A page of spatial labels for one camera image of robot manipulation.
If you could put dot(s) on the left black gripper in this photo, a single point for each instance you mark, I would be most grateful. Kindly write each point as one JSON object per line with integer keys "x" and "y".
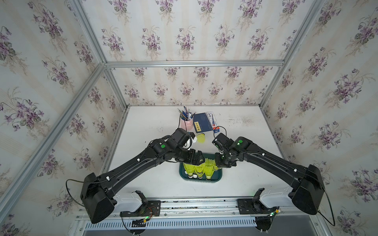
{"x": 192, "y": 160}

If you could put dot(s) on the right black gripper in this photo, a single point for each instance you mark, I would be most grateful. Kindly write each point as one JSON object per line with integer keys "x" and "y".
{"x": 219, "y": 164}

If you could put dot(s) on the yellow shuttlecock pile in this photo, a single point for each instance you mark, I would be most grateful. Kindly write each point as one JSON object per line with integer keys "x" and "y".
{"x": 201, "y": 138}

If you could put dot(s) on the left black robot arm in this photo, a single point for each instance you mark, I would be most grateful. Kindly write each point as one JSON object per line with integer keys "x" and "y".
{"x": 98, "y": 192}

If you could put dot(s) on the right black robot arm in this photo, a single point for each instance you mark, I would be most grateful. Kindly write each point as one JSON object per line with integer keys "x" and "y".
{"x": 306, "y": 182}

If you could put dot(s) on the dark teal storage tray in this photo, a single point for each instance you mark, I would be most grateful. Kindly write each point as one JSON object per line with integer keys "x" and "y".
{"x": 215, "y": 178}

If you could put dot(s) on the pink pen cup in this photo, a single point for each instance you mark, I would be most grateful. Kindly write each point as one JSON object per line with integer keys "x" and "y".
{"x": 186, "y": 125}

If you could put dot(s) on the dark blue book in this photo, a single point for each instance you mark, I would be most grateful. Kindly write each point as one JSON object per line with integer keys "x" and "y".
{"x": 201, "y": 123}

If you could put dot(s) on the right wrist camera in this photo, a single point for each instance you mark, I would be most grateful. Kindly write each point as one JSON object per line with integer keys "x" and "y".
{"x": 222, "y": 142}

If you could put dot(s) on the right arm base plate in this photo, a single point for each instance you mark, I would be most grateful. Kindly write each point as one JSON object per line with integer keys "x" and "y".
{"x": 254, "y": 206}

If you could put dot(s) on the aluminium front rail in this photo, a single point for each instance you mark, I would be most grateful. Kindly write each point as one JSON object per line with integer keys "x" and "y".
{"x": 207, "y": 206}

